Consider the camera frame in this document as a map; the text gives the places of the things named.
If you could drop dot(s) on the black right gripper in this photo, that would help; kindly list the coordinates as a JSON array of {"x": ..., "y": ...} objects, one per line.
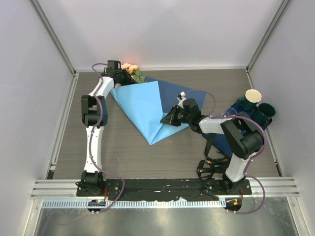
[{"x": 170, "y": 119}]

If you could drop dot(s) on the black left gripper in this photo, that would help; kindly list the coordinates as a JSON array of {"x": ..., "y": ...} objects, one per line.
[{"x": 129, "y": 80}]

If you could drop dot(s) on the peach fake rose stem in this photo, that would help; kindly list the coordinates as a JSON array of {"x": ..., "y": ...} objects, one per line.
[{"x": 134, "y": 72}]

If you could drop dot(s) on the large blue wrapping paper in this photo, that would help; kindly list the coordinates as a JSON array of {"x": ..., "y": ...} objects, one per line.
[{"x": 147, "y": 103}]

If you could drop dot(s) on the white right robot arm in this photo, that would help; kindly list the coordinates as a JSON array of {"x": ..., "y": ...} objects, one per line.
[{"x": 245, "y": 138}]

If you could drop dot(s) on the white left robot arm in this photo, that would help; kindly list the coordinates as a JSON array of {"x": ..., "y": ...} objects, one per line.
[{"x": 95, "y": 117}]

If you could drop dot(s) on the clear plastic cup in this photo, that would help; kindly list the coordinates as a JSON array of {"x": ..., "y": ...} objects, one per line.
[{"x": 230, "y": 112}]

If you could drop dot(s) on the black printed ribbon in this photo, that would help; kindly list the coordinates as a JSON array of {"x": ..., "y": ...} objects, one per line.
[{"x": 208, "y": 166}]

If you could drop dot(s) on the dark green mug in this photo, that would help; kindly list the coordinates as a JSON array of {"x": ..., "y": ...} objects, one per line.
[
  {"x": 245, "y": 103},
  {"x": 263, "y": 113}
]

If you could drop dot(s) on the beige paper cup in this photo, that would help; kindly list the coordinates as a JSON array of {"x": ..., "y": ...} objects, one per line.
[{"x": 253, "y": 96}]

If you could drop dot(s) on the slotted cable duct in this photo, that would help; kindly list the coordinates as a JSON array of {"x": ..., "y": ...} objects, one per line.
[{"x": 94, "y": 204}]

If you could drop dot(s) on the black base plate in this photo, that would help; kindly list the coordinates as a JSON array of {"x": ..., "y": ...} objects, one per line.
[{"x": 140, "y": 187}]

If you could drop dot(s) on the aluminium frame rail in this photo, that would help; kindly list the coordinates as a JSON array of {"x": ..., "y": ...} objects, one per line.
[{"x": 67, "y": 188}]

